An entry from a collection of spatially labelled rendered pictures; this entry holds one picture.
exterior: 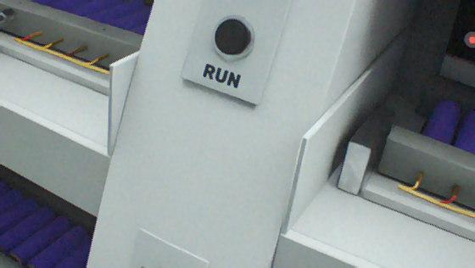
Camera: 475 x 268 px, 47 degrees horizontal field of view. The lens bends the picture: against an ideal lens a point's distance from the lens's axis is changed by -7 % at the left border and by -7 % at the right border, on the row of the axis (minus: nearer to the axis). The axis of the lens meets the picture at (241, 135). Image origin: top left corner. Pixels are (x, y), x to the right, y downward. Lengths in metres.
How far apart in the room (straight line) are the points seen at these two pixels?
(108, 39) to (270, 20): 0.15
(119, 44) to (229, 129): 0.13
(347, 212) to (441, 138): 0.08
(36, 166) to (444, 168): 0.23
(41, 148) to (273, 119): 0.14
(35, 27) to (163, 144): 0.18
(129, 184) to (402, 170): 0.14
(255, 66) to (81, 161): 0.11
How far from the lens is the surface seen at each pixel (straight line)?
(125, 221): 0.29
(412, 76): 0.44
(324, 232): 0.26
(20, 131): 0.34
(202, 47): 0.26
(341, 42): 0.24
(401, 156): 0.31
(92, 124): 0.32
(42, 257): 0.48
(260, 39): 0.25
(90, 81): 0.36
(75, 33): 0.39
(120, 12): 0.44
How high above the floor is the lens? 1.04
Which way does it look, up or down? 11 degrees down
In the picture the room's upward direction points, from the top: 17 degrees clockwise
